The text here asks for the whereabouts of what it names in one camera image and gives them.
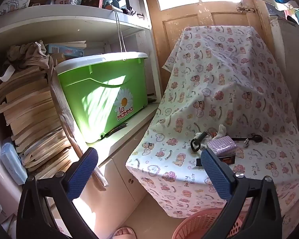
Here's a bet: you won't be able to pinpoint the metal door latch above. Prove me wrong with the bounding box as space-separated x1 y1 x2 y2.
237 6 256 14

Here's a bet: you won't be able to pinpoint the black cylinder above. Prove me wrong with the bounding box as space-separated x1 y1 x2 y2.
195 131 210 145

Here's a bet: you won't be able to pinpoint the white shelf unit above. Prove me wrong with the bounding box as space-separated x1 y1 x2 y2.
0 4 163 105

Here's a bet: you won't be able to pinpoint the black plastic spoon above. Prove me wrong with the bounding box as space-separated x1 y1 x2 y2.
232 134 263 142

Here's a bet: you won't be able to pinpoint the dark thin tool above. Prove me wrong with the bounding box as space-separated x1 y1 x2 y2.
101 123 129 138

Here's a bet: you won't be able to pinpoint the pink plastic basket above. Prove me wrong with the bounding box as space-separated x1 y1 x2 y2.
172 208 242 239

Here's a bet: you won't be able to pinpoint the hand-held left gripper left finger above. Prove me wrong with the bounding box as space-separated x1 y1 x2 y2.
16 147 99 239

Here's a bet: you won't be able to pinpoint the pink slipper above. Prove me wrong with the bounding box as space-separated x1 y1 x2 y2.
113 226 135 239

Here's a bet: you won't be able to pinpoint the light blue tissue pack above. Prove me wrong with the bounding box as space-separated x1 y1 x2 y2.
0 137 28 186

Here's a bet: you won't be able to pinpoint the black tool handles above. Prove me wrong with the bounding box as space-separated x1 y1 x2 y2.
147 93 160 104

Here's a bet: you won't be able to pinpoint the purple checkered packet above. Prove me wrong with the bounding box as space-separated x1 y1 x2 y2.
206 136 237 155

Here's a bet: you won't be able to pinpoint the green plastic bucket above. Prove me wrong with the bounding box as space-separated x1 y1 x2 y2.
55 52 149 143

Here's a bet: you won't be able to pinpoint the white cabinet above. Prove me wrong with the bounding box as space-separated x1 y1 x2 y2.
72 102 162 226

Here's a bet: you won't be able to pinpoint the beige crumpled cloth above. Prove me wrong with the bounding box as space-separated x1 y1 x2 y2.
6 41 56 80

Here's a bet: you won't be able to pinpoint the wooden door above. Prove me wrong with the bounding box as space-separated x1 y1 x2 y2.
142 0 277 105

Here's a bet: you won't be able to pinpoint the black ring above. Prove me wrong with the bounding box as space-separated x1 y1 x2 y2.
190 139 201 153

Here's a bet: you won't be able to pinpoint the small black box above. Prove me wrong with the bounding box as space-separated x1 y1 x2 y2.
218 153 236 165

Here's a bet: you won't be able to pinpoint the blue flat box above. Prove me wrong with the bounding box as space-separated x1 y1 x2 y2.
45 41 86 58

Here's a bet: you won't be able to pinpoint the twisted white tissue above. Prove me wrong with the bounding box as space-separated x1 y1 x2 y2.
214 124 227 140

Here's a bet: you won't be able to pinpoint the white hanging cord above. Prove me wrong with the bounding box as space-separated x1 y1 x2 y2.
114 11 127 61

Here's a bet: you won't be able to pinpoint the bear print tablecloth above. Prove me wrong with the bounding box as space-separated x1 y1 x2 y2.
126 26 299 218

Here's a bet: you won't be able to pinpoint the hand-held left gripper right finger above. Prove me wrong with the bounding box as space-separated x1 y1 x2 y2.
200 148 282 239

